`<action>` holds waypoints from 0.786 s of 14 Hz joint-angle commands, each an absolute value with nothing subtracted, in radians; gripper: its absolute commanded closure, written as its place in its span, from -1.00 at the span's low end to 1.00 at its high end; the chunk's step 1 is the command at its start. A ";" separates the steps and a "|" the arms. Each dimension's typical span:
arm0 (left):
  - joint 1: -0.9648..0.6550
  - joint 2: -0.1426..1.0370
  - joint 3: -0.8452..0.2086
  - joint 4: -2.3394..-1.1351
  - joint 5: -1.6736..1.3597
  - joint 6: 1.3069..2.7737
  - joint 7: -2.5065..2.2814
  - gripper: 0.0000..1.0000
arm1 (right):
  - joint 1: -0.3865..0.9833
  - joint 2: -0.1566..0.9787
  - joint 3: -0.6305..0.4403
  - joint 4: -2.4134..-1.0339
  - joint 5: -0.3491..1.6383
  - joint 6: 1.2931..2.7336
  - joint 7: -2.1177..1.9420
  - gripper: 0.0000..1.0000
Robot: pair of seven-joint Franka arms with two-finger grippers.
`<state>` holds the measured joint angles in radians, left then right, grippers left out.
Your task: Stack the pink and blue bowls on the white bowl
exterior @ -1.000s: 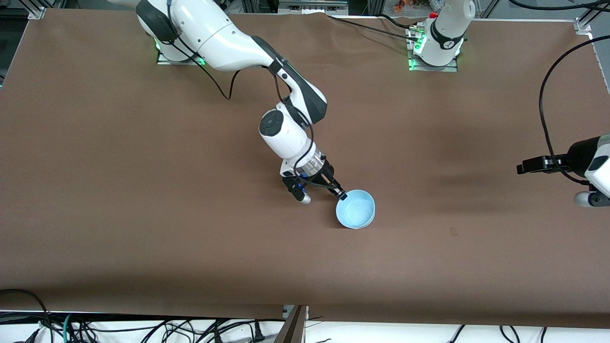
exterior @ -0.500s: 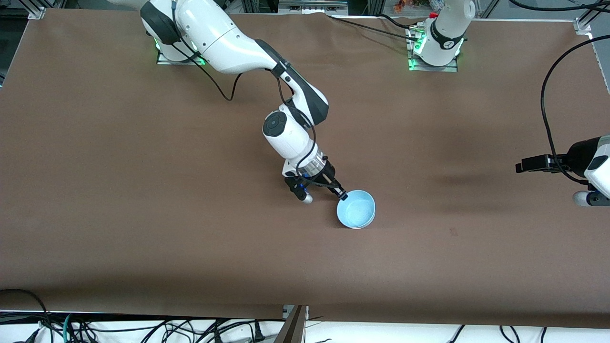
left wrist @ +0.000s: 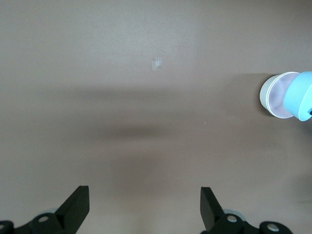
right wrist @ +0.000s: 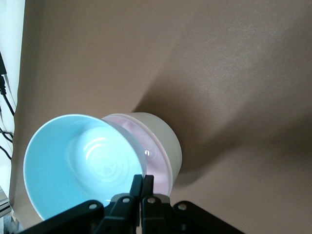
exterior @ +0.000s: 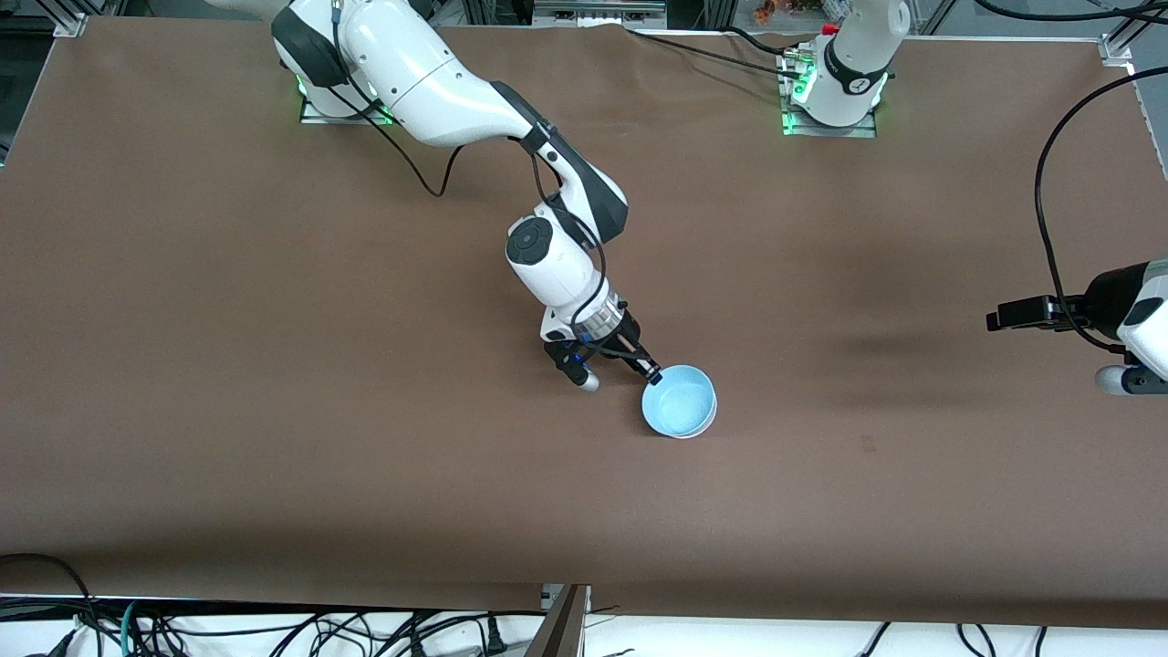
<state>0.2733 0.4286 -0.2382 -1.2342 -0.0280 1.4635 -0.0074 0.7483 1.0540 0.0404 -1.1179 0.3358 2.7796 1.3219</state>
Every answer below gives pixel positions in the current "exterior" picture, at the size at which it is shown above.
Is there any black looped floor cable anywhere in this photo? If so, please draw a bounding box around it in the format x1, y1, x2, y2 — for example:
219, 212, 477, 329
0, 552, 97, 657

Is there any light blue bowl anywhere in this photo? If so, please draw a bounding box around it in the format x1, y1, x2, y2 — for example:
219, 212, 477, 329
641, 364, 718, 439

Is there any black table cable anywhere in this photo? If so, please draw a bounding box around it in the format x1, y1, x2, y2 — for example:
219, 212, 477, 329
630, 30, 799, 76

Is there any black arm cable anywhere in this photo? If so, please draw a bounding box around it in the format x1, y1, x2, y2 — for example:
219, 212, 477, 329
1034, 66, 1168, 352
330, 0, 608, 329

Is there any grey metal rack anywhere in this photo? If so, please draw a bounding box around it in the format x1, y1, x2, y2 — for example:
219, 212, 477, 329
534, 0, 667, 28

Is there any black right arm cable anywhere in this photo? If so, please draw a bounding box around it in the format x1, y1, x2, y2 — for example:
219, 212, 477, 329
330, 0, 608, 329

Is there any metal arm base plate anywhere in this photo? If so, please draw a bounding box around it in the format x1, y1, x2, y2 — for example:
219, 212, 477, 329
299, 78, 395, 126
777, 50, 879, 138

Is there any brown table cover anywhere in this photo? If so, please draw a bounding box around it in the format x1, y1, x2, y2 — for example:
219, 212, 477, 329
0, 14, 1168, 631

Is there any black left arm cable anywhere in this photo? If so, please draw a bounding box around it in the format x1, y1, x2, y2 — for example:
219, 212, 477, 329
1034, 66, 1168, 352

